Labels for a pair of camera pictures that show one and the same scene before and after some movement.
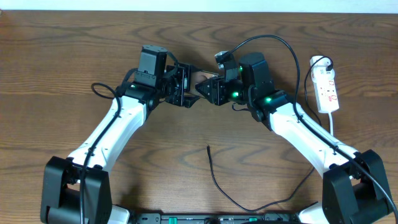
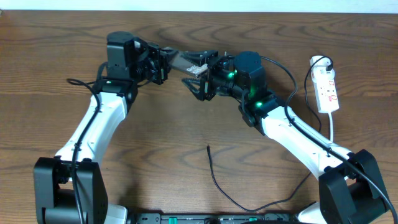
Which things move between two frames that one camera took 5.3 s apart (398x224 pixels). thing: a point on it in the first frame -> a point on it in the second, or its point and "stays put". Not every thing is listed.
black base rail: [216, 218] stays put
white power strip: [326, 96] stays put
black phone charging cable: [238, 200] stays put
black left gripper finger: [189, 100] -> [168, 53]
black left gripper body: [178, 83] -> [152, 64]
